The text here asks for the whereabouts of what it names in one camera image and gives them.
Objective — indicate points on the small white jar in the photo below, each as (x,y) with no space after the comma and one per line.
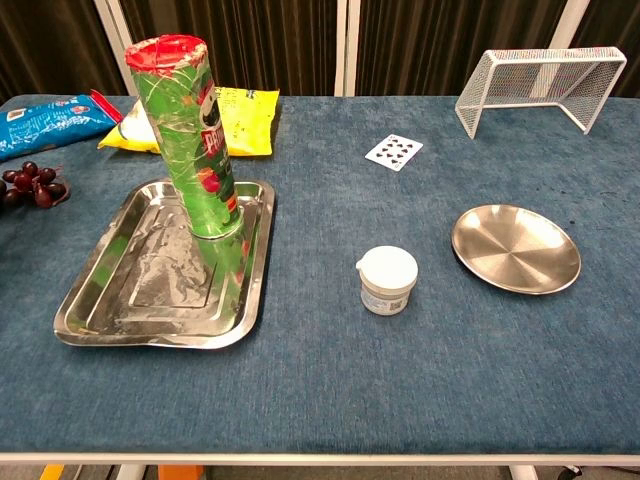
(387,280)

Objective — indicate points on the red green can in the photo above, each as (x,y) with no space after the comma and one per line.
(200,165)

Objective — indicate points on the nine of spades card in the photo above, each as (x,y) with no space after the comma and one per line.
(395,152)

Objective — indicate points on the blue fabric table cover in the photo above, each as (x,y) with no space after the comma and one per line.
(350,375)

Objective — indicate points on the yellow snack bag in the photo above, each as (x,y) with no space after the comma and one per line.
(250,120)

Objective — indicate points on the rectangular stainless steel tray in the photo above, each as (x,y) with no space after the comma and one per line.
(150,310)

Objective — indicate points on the round stainless steel plate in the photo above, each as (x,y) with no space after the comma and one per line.
(515,250)

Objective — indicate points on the dark brown pleated curtain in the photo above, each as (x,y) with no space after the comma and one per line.
(615,25)
(450,30)
(275,45)
(45,45)

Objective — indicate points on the dark red grape bunch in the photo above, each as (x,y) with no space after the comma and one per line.
(37,185)

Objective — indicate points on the blue snack bag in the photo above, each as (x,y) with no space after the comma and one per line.
(45,125)

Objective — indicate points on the white table leg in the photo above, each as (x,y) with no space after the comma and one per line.
(524,473)
(130,473)

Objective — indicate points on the white partition post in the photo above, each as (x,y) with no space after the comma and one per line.
(570,22)
(346,45)
(112,30)

